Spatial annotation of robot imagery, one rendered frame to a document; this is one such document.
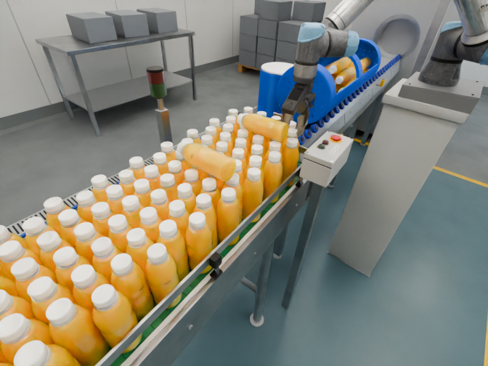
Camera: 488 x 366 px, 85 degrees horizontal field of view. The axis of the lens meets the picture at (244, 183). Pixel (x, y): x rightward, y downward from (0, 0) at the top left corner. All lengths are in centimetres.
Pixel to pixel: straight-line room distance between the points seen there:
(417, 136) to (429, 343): 114
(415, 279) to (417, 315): 26
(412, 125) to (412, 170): 22
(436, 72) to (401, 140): 30
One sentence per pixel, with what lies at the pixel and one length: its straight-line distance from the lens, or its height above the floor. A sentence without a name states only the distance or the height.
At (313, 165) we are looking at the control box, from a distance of 90.
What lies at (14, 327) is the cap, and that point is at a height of 109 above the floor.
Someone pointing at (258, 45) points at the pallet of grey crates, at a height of 53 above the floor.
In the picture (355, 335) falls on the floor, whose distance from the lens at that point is 181.
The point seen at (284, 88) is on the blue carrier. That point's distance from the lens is 141.
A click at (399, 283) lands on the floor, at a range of 212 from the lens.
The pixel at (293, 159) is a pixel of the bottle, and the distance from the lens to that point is 98.
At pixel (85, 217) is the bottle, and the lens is 81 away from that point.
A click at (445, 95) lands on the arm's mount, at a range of 138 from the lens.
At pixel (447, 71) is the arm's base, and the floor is 126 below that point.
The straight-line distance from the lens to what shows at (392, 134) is 146.
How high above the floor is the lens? 156
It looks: 39 degrees down
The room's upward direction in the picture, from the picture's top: 3 degrees clockwise
